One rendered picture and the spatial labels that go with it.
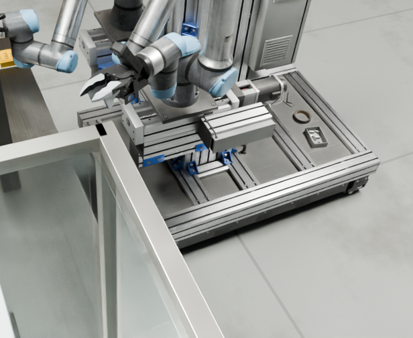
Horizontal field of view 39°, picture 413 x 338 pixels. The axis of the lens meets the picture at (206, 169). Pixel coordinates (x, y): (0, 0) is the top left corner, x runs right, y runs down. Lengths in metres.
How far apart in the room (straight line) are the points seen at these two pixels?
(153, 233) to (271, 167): 2.08
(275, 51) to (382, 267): 1.14
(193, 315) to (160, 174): 2.03
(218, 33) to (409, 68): 2.42
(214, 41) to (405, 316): 1.53
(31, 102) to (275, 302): 1.34
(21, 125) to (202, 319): 1.34
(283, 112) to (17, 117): 1.58
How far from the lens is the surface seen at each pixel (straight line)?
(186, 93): 2.09
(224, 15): 1.82
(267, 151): 2.88
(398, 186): 3.26
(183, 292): 0.71
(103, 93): 1.50
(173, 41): 1.67
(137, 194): 0.80
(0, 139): 1.60
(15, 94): 2.05
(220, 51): 1.90
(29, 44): 2.01
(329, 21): 4.33
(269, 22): 2.30
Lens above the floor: 2.21
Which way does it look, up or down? 47 degrees down
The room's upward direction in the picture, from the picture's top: 9 degrees clockwise
